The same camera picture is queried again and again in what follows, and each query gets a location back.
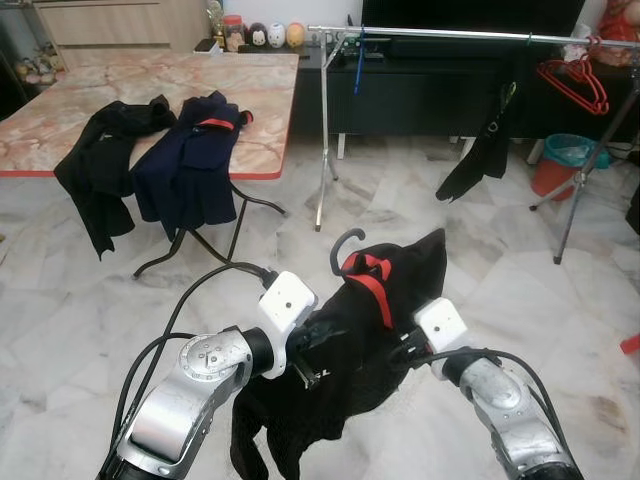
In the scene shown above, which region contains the black television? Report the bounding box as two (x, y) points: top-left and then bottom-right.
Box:
(362, 0), (613, 36)

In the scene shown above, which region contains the gold trophy blue ball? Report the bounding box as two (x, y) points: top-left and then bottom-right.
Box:
(207, 0), (223, 46)

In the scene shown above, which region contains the dark brown sofa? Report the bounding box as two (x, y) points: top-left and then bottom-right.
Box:
(627, 185), (640, 236)

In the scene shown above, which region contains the black shirt yellow logo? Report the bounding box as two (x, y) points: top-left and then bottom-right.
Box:
(436, 80), (521, 204)

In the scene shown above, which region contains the orange bin teal bag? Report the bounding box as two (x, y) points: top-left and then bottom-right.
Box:
(530, 133), (598, 204)

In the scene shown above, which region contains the blue plastic hanger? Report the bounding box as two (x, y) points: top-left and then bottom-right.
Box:
(352, 30), (368, 97)

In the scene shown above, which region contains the black TV console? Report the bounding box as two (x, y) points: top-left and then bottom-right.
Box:
(195, 35), (640, 141)

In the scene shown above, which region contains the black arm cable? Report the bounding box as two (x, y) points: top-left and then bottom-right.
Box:
(110, 258), (279, 471)
(420, 345), (571, 471)

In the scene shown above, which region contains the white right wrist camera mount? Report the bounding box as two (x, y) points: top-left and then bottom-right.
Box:
(413, 297), (471, 379)

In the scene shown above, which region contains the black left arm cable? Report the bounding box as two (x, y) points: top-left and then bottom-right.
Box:
(110, 258), (279, 471)

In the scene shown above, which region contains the steel clothes rack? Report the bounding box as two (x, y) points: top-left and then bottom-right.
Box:
(308, 24), (640, 266)

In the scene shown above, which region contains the red lid jar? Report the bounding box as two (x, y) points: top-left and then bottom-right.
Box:
(222, 14), (247, 53)

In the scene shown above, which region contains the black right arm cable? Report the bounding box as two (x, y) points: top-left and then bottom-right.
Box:
(420, 345), (571, 471)

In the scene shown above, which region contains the marble top folding table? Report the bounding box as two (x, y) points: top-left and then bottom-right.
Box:
(0, 50), (301, 281)

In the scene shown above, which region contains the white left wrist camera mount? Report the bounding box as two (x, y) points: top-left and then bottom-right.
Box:
(258, 270), (319, 379)

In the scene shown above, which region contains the navy blue shirt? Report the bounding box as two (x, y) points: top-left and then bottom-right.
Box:
(132, 90), (256, 241)

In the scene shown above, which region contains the light wooden cabinet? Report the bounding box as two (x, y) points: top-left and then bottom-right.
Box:
(30, 0), (213, 56)

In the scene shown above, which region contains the red deity statue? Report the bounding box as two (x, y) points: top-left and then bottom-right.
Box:
(598, 0), (640, 46)

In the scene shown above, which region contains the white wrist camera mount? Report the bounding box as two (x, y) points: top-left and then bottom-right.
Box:
(413, 297), (471, 379)
(258, 270), (319, 379)

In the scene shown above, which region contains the black shirt red collar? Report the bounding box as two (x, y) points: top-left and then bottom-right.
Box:
(230, 228), (449, 480)

